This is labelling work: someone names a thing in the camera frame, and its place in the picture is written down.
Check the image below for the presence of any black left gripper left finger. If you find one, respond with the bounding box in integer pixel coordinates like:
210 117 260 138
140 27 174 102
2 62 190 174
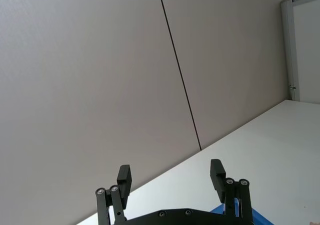
94 164 133 225

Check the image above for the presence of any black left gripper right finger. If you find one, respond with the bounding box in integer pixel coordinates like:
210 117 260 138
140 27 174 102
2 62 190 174
210 159 254 223

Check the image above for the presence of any blue flat box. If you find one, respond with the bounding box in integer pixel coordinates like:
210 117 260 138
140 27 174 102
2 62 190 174
209 202 275 225

